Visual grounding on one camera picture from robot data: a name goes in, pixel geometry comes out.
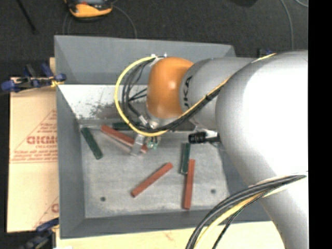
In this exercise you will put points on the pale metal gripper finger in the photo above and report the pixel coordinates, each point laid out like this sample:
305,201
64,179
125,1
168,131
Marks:
136,146

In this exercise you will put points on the red-brown flat block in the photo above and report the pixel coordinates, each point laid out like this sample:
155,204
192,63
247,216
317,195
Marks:
151,179
188,188
118,136

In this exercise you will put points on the dark green flat block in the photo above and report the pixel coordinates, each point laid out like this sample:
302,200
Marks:
185,158
119,126
92,143

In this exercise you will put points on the grey metal bin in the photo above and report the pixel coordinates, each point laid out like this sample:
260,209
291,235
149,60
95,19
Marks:
116,180

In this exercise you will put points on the brown cardboard board red print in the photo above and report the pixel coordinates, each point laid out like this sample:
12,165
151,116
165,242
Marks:
31,185

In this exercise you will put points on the black cylinder on white bracket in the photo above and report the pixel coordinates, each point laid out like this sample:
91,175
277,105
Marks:
197,138

